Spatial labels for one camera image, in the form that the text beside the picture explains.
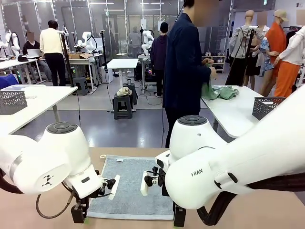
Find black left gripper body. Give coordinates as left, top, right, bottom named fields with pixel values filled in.
left=71, top=188, right=91, bottom=207

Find blue-grey towel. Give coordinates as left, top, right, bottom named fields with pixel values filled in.
left=87, top=154, right=174, bottom=220

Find grey plastic mesh basket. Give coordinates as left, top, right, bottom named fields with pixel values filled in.
left=252, top=96, right=286, bottom=121
left=0, top=90, right=28, bottom=115

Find person's right forearm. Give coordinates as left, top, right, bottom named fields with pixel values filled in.
left=188, top=64, right=212, bottom=81

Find grey plastic stool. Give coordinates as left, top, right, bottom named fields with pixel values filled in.
left=73, top=76, right=89, bottom=96
left=122, top=82, right=138, bottom=105
left=113, top=93, right=133, bottom=120

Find beige cloth bundle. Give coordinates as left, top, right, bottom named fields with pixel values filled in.
left=116, top=87, right=133, bottom=97

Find pale green towel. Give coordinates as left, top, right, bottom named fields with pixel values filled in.
left=218, top=86, right=240, bottom=100

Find person in navy jacket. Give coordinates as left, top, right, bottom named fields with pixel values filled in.
left=163, top=0, right=220, bottom=148

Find clear storage box blue lid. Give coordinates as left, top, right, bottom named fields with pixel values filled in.
left=0, top=84, right=46, bottom=93

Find white standing desk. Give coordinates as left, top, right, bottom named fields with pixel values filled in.
left=106, top=58, right=139, bottom=113

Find wooden shoe shelf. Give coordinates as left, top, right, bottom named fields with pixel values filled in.
left=202, top=55, right=226, bottom=73

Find person in purple hoodie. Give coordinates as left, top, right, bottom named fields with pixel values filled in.
left=150, top=21, right=170, bottom=97

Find white office desk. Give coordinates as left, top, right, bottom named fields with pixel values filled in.
left=0, top=58, right=40, bottom=84
left=62, top=56, right=99, bottom=93

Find blue fabric object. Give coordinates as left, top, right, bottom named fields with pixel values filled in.
left=0, top=74, right=19, bottom=89

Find open cardboard box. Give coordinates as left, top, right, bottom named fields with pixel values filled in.
left=68, top=53, right=92, bottom=60

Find silver laptop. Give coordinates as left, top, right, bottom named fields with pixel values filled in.
left=26, top=49, right=43, bottom=59

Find person in cream sweater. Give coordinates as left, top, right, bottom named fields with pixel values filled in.
left=39, top=20, right=66, bottom=86

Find seated person in black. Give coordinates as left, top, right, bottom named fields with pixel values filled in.
left=22, top=32, right=52, bottom=82

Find mannequin in grey shirt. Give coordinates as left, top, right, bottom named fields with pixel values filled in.
left=229, top=10, right=265, bottom=88

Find figure in blue floral dress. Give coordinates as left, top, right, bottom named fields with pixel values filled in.
left=256, top=11, right=275, bottom=77

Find mannequin white top orange trousers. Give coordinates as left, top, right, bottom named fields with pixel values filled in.
left=273, top=26, right=305, bottom=98

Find mannequin in orange jacket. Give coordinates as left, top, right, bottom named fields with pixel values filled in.
left=258, top=9, right=289, bottom=97

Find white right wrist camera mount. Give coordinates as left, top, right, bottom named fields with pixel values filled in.
left=140, top=167, right=166, bottom=196

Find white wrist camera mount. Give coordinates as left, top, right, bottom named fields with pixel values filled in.
left=97, top=174, right=121, bottom=200
left=140, top=167, right=166, bottom=196

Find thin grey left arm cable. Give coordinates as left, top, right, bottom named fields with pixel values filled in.
left=35, top=188, right=77, bottom=219

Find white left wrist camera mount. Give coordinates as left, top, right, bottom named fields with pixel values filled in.
left=97, top=174, right=121, bottom=200

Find black right arm hose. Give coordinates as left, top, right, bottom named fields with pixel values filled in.
left=196, top=176, right=305, bottom=227

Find black arm hose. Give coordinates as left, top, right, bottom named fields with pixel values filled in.
left=196, top=176, right=305, bottom=227
left=0, top=168, right=23, bottom=194

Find black left arm hose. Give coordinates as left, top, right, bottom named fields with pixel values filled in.
left=0, top=168, right=23, bottom=194

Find black camera tripod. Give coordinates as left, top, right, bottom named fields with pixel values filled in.
left=226, top=25, right=259, bottom=86
left=100, top=30, right=108, bottom=69
left=61, top=23, right=75, bottom=88

